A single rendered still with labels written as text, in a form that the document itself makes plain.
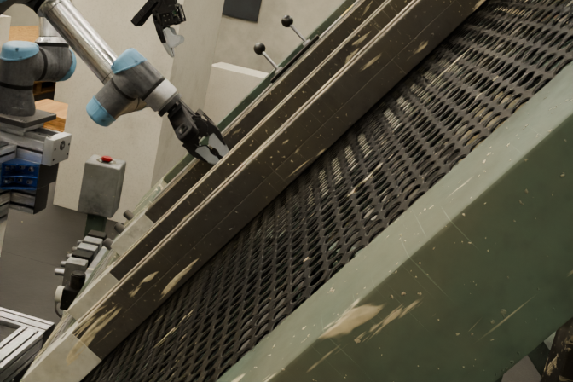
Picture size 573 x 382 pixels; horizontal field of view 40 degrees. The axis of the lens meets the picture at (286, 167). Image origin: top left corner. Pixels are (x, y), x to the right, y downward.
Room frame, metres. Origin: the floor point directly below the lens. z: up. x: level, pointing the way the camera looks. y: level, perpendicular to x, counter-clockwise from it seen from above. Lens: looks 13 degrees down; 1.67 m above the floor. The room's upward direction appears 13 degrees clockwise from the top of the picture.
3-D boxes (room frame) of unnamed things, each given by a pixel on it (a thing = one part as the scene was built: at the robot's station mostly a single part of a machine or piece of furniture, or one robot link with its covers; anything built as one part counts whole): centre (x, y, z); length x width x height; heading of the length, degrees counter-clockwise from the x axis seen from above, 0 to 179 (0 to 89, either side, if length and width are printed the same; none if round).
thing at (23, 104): (2.58, 0.95, 1.09); 0.15 x 0.15 x 0.10
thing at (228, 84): (7.48, 0.59, 0.36); 0.58 x 0.45 x 0.72; 82
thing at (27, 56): (2.59, 0.94, 1.20); 0.13 x 0.12 x 0.14; 147
